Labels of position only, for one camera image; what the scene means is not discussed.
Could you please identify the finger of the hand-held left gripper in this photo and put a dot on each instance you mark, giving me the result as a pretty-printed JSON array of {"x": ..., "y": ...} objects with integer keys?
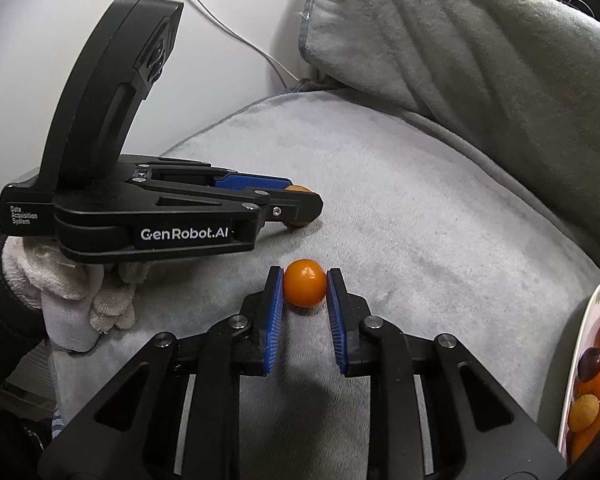
[
  {"x": 300, "y": 205},
  {"x": 250, "y": 181}
]

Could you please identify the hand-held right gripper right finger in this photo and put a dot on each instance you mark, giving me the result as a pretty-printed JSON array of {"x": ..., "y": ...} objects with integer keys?
[{"x": 336, "y": 330}]

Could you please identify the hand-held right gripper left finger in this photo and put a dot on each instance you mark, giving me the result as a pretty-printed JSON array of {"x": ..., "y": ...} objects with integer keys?
[{"x": 274, "y": 325}]

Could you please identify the brown longan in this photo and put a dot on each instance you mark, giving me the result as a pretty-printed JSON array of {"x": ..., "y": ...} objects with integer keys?
[
  {"x": 582, "y": 412},
  {"x": 299, "y": 190}
]

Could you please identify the orange kumquat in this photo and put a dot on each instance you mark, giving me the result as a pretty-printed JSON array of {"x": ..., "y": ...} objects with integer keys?
[{"x": 305, "y": 282}]

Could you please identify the dark purple plum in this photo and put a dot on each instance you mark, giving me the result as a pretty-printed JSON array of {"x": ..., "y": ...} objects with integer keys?
[{"x": 591, "y": 364}]

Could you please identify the white floral plate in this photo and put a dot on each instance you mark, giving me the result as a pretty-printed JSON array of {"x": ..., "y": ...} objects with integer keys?
[{"x": 596, "y": 302}]

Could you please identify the person's left forearm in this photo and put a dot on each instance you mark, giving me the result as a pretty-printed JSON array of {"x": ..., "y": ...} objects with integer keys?
[{"x": 5, "y": 320}]

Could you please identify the person's left hand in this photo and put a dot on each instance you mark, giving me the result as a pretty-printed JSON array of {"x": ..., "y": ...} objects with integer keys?
[{"x": 55, "y": 275}]

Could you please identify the grey seat cushion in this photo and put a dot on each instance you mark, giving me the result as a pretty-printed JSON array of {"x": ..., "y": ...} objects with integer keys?
[{"x": 430, "y": 240}]

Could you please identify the grey pillow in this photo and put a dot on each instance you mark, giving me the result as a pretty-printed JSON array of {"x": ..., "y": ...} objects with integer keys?
[{"x": 455, "y": 60}]

